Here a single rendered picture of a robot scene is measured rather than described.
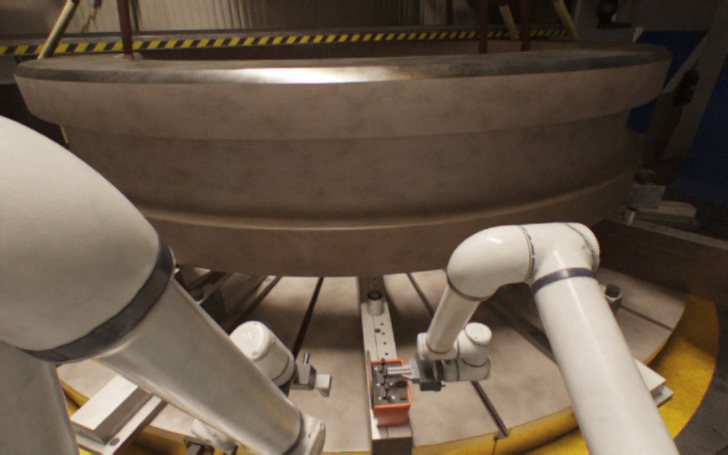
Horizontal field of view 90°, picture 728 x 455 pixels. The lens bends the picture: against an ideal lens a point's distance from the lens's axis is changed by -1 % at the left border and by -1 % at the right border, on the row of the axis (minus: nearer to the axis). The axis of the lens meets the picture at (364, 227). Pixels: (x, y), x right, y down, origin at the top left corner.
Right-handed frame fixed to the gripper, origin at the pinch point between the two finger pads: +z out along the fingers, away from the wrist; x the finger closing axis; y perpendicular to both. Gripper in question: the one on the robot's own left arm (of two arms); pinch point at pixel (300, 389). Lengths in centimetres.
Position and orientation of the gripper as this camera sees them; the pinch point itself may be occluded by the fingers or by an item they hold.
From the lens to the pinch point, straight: 106.6
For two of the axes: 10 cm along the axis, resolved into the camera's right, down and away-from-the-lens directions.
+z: 1.8, 6.2, 7.6
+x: -9.8, 0.5, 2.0
